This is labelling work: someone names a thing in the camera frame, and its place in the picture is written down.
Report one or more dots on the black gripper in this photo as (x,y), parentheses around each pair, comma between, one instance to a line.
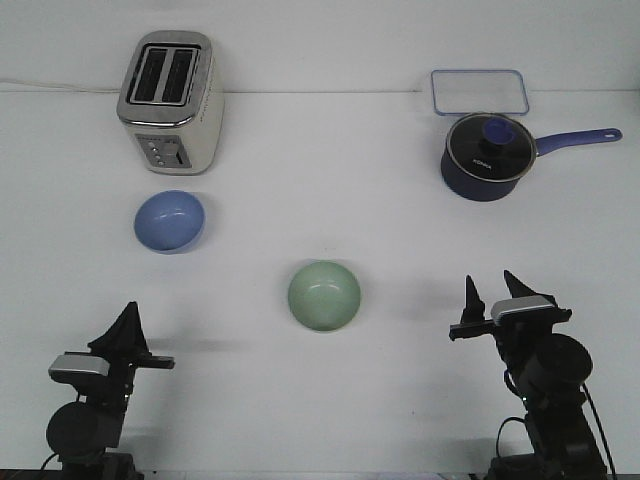
(517,334)
(113,391)

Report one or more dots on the blue bowl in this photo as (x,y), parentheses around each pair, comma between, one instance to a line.
(170,222)

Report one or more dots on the green bowl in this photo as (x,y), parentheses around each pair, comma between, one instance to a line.
(324,296)

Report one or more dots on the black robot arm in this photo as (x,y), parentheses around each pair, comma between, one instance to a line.
(84,433)
(547,372)

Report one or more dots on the glass pot lid blue knob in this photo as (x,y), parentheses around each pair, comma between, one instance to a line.
(491,147)

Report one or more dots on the clear blue-rimmed container lid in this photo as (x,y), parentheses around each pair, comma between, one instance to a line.
(458,92)

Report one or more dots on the silver cream two-slot toaster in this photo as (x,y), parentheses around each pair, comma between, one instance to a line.
(172,102)

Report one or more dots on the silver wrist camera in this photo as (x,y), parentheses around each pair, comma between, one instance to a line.
(79,364)
(508,307)

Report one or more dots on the blue saucepan with handle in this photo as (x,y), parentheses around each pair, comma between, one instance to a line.
(476,189)

